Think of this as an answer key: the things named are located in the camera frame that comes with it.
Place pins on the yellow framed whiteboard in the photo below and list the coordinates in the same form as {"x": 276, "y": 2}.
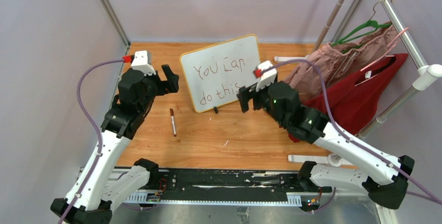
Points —
{"x": 214, "y": 74}

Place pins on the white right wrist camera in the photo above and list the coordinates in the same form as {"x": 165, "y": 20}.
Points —
{"x": 266, "y": 74}

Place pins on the pink clothes hanger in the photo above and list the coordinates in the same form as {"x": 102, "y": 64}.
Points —
{"x": 368, "y": 73}

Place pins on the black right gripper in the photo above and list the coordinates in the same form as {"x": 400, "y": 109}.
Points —
{"x": 245, "y": 93}

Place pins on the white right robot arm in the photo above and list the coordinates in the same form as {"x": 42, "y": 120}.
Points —
{"x": 383, "y": 177}

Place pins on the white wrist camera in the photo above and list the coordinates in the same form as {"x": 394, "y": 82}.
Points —
{"x": 266, "y": 74}
{"x": 142, "y": 62}

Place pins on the green clothes hanger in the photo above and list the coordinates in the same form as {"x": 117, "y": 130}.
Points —
{"x": 368, "y": 24}

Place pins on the red garment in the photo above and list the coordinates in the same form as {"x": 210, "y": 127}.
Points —
{"x": 353, "y": 107}

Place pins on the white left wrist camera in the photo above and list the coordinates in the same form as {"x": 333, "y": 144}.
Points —
{"x": 142, "y": 62}

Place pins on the pink garment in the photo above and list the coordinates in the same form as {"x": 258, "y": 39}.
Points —
{"x": 339, "y": 61}

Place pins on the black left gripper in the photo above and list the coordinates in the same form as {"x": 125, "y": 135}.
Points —
{"x": 165, "y": 86}

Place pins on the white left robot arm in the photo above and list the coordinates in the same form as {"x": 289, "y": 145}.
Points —
{"x": 110, "y": 146}

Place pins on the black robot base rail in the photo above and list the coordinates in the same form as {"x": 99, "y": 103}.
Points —
{"x": 235, "y": 187}

